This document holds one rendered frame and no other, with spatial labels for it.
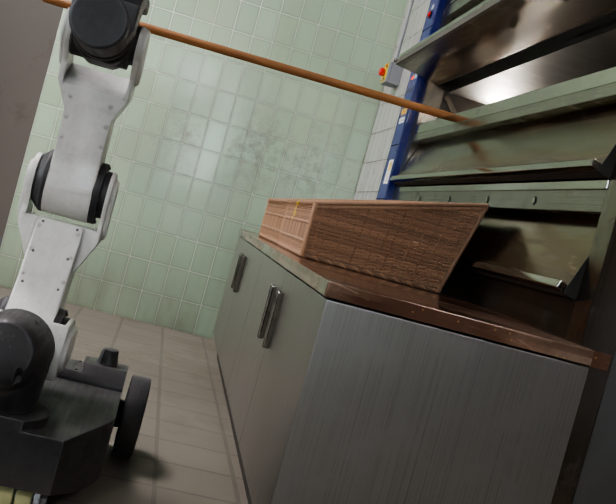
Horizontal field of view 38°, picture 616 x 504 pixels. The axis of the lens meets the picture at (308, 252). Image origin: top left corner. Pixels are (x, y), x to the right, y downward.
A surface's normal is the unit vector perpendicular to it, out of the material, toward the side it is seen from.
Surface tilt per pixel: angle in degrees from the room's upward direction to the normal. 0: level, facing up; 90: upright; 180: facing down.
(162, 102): 90
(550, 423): 90
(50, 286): 60
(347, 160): 90
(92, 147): 100
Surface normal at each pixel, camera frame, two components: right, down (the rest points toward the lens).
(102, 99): 0.11, 0.23
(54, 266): 0.26, -0.43
